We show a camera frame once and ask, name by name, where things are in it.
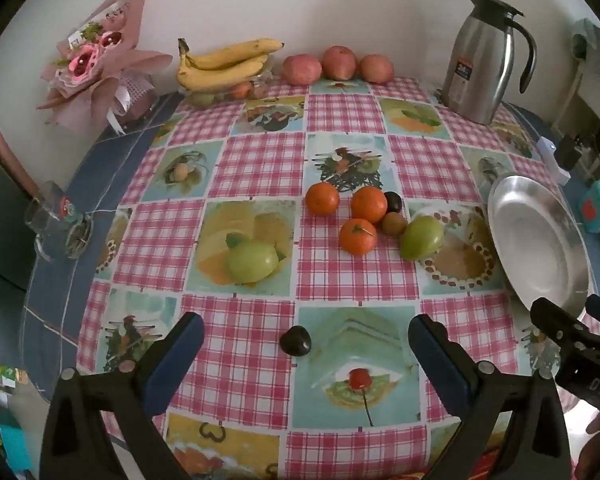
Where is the yellow banana bunch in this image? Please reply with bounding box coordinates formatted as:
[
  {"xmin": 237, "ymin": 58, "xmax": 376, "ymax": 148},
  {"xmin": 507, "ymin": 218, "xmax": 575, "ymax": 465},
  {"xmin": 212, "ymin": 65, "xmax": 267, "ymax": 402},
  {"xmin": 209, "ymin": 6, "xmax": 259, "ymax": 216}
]
[{"xmin": 176, "ymin": 38, "xmax": 285, "ymax": 92}]

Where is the blue under tablecloth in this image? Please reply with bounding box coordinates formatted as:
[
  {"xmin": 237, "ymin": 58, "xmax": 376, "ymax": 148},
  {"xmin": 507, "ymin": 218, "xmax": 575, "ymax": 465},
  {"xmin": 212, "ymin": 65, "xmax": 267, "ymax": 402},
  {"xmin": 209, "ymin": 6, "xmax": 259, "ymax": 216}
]
[{"xmin": 20, "ymin": 92, "xmax": 183, "ymax": 401}]

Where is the checkered fruit tablecloth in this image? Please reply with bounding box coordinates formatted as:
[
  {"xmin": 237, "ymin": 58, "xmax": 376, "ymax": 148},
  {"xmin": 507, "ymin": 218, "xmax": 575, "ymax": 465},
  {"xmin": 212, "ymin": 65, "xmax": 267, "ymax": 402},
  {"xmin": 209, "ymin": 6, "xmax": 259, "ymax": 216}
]
[{"xmin": 76, "ymin": 78, "xmax": 557, "ymax": 479}]

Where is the red apple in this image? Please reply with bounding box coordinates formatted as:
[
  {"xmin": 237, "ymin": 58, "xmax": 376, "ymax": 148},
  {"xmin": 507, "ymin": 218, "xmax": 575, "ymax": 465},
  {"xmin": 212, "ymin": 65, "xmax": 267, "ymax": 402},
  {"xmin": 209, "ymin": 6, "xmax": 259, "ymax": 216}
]
[
  {"xmin": 358, "ymin": 54, "xmax": 394, "ymax": 84},
  {"xmin": 282, "ymin": 54, "xmax": 322, "ymax": 86},
  {"xmin": 322, "ymin": 46, "xmax": 358, "ymax": 81}
]

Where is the stainless steel thermos jug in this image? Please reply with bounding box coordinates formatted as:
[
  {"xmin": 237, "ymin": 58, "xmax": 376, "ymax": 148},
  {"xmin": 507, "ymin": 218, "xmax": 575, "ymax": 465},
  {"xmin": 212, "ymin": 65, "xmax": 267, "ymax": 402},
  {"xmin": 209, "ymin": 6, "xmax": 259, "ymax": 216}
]
[{"xmin": 441, "ymin": 0, "xmax": 538, "ymax": 125}]

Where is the green fruit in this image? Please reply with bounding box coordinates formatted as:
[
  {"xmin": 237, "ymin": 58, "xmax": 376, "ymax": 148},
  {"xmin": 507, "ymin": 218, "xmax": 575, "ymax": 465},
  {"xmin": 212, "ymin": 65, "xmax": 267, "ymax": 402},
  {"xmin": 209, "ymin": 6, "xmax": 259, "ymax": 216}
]
[
  {"xmin": 226, "ymin": 240, "xmax": 278, "ymax": 284},
  {"xmin": 399, "ymin": 216, "xmax": 444, "ymax": 261}
]

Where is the white power strip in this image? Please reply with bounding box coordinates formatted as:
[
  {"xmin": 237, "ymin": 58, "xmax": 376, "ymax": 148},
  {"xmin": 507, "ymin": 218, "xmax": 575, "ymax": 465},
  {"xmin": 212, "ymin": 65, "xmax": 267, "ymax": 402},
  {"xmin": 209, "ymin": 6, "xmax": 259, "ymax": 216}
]
[{"xmin": 536, "ymin": 136, "xmax": 571, "ymax": 186}]

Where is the brown kiwi fruit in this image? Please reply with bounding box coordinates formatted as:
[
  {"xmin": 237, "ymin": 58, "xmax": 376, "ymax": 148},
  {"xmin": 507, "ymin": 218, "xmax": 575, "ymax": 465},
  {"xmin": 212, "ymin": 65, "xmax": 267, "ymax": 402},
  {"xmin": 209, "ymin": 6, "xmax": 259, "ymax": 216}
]
[{"xmin": 380, "ymin": 211, "xmax": 407, "ymax": 237}]

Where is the dark heart-shaped plum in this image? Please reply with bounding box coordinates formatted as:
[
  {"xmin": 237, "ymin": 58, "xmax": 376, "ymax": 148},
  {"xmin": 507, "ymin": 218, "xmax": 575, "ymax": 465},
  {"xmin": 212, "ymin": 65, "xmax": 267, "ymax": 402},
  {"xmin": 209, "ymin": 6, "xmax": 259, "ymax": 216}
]
[{"xmin": 279, "ymin": 325, "xmax": 312, "ymax": 356}]

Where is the orange tangerine with stem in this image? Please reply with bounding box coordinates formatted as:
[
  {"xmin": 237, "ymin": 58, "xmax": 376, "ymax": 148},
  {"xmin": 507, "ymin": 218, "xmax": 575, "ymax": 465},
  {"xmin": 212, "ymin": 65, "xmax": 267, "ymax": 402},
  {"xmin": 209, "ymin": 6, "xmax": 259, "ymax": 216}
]
[{"xmin": 338, "ymin": 219, "xmax": 377, "ymax": 256}]

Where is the black power adapter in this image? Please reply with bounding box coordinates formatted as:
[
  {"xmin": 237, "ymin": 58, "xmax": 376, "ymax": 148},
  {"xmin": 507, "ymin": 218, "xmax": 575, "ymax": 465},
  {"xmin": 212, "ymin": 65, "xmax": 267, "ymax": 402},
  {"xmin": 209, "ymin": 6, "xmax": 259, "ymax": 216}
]
[{"xmin": 554, "ymin": 134, "xmax": 582, "ymax": 171}]

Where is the dark round plum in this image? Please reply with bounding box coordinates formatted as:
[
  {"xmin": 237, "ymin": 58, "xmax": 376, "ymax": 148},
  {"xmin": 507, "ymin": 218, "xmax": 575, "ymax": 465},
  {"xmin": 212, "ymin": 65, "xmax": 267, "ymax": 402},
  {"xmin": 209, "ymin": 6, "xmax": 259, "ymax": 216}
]
[{"xmin": 385, "ymin": 192, "xmax": 403, "ymax": 214}]

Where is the red apple left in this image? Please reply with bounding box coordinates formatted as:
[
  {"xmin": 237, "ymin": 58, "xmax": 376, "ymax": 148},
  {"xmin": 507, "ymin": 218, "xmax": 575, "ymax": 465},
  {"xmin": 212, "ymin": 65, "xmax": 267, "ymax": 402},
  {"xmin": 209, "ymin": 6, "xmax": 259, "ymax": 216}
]
[{"xmin": 282, "ymin": 54, "xmax": 322, "ymax": 86}]

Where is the teal plastic box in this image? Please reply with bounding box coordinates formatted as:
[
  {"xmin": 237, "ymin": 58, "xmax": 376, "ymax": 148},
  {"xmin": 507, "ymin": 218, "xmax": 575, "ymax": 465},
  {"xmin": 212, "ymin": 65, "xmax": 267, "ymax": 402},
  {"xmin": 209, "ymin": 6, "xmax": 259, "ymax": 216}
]
[{"xmin": 578, "ymin": 181, "xmax": 600, "ymax": 234}]

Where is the red apple right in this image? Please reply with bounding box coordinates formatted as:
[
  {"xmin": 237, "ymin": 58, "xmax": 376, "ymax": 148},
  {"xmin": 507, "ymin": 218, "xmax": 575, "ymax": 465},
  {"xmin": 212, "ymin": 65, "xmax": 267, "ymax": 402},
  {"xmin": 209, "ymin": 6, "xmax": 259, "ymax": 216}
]
[{"xmin": 358, "ymin": 54, "xmax": 394, "ymax": 84}]

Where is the red apple middle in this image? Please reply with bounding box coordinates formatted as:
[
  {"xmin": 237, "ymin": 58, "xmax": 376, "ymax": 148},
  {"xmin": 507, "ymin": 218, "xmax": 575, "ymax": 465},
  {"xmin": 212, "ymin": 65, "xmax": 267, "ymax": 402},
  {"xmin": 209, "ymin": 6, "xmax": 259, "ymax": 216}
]
[{"xmin": 322, "ymin": 46, "xmax": 358, "ymax": 81}]

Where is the round stainless steel plate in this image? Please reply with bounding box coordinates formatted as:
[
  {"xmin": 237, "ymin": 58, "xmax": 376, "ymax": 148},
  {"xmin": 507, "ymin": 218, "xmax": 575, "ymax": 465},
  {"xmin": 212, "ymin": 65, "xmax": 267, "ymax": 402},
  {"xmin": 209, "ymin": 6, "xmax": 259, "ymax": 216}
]
[{"xmin": 486, "ymin": 174, "xmax": 590, "ymax": 318}]

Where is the white shelf unit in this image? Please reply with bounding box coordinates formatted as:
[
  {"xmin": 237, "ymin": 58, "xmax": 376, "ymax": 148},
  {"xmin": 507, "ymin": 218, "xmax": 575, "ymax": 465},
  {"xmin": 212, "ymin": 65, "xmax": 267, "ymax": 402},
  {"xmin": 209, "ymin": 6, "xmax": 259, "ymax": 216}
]
[{"xmin": 549, "ymin": 16, "xmax": 600, "ymax": 162}]

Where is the clear glass jar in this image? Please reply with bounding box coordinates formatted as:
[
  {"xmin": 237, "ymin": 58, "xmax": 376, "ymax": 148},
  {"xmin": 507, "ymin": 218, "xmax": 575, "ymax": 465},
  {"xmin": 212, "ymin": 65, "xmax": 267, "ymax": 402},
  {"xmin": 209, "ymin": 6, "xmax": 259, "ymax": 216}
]
[{"xmin": 24, "ymin": 181, "xmax": 94, "ymax": 262}]

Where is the glass fruit bowl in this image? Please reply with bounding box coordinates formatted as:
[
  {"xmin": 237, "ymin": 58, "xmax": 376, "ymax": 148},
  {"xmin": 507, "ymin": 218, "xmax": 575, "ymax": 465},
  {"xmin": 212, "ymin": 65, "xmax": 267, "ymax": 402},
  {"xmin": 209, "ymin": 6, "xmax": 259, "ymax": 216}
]
[{"xmin": 178, "ymin": 55, "xmax": 275, "ymax": 108}]

